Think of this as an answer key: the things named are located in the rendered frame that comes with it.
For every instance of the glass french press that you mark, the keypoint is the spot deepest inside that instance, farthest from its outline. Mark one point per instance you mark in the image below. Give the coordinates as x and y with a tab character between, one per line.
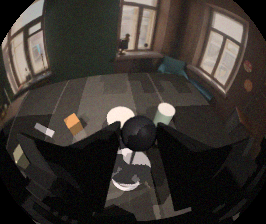
132	167

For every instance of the white flat bar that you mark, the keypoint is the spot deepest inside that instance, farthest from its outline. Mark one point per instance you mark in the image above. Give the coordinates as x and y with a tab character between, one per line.
46	131

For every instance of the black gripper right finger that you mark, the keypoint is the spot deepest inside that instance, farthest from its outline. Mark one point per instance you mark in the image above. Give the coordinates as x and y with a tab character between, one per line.
190	165

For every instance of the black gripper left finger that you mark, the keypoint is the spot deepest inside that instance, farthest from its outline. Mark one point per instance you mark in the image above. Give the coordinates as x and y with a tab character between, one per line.
87	164

